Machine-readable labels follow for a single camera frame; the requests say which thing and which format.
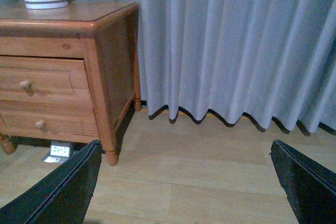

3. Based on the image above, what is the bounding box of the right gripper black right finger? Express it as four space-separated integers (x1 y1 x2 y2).
270 140 335 223

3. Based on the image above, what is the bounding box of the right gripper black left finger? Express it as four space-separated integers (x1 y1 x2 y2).
1 140 102 223

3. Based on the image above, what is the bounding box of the wooden drawer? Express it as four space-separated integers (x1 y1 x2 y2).
1 101 98 136
1 56 92 108

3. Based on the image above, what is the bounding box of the floor power socket box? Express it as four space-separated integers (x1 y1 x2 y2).
42 141 73 164

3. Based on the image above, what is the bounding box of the wooden nightstand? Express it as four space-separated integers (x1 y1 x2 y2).
1 2 141 166

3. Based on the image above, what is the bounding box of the grey curtain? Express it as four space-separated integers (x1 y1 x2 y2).
0 0 336 136

